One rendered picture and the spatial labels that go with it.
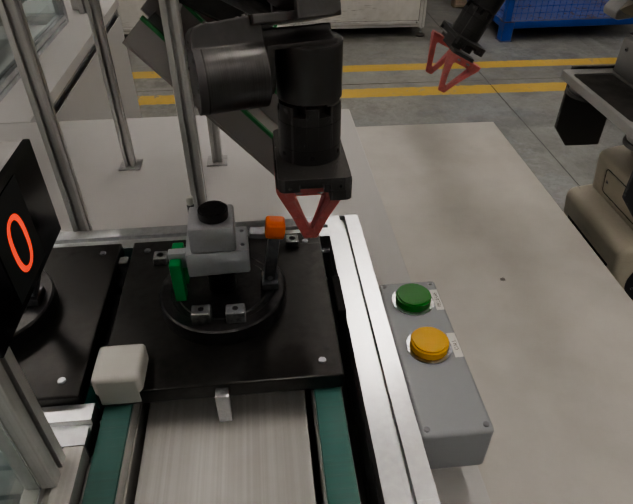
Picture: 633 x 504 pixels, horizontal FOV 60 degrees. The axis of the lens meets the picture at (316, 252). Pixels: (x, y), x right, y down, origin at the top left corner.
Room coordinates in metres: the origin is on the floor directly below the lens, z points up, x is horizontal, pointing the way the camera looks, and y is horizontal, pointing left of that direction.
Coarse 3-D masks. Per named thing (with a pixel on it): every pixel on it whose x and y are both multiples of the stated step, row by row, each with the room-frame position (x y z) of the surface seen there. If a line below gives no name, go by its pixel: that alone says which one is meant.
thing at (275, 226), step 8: (272, 216) 0.47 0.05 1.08; (280, 216) 0.47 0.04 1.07; (272, 224) 0.45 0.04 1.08; (280, 224) 0.45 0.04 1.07; (256, 232) 0.46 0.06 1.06; (264, 232) 0.46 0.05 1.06; (272, 232) 0.45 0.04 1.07; (280, 232) 0.45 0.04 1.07; (272, 240) 0.45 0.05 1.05; (272, 248) 0.45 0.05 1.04; (272, 256) 0.45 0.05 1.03; (272, 264) 0.45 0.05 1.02; (264, 272) 0.46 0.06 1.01; (272, 272) 0.45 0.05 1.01
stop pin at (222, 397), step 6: (216, 390) 0.33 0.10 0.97; (222, 390) 0.33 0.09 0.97; (228, 390) 0.33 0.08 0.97; (216, 396) 0.32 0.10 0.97; (222, 396) 0.32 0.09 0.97; (228, 396) 0.32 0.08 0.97; (216, 402) 0.32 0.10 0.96; (222, 402) 0.32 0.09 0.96; (228, 402) 0.32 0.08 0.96; (222, 408) 0.32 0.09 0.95; (228, 408) 0.32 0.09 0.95; (222, 414) 0.32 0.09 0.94; (228, 414) 0.32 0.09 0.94; (222, 420) 0.32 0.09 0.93; (228, 420) 0.32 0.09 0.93
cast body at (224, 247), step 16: (192, 208) 0.47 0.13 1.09; (208, 208) 0.45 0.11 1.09; (224, 208) 0.45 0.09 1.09; (192, 224) 0.44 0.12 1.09; (208, 224) 0.44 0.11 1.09; (224, 224) 0.44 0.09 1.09; (192, 240) 0.43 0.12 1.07; (208, 240) 0.43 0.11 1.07; (224, 240) 0.43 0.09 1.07; (240, 240) 0.45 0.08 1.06; (176, 256) 0.44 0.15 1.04; (192, 256) 0.43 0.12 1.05; (208, 256) 0.43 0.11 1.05; (224, 256) 0.43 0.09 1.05; (240, 256) 0.44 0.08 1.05; (192, 272) 0.43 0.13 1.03; (208, 272) 0.43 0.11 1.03; (224, 272) 0.43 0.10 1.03; (240, 272) 0.44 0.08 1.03
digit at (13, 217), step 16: (16, 192) 0.28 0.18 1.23; (0, 208) 0.25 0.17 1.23; (16, 208) 0.27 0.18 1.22; (0, 224) 0.25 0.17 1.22; (16, 224) 0.26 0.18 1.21; (32, 224) 0.28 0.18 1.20; (0, 240) 0.24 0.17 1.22; (16, 240) 0.25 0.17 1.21; (32, 240) 0.27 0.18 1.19; (0, 256) 0.23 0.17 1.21; (16, 256) 0.25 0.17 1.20; (32, 256) 0.26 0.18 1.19; (16, 272) 0.24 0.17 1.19; (32, 272) 0.26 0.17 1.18; (16, 288) 0.23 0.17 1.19
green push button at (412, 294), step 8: (400, 288) 0.47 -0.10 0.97; (408, 288) 0.47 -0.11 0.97; (416, 288) 0.47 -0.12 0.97; (424, 288) 0.47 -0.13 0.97; (400, 296) 0.46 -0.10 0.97; (408, 296) 0.46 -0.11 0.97; (416, 296) 0.46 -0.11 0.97; (424, 296) 0.46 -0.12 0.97; (400, 304) 0.45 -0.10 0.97; (408, 304) 0.45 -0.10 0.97; (416, 304) 0.44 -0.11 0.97; (424, 304) 0.45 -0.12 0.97
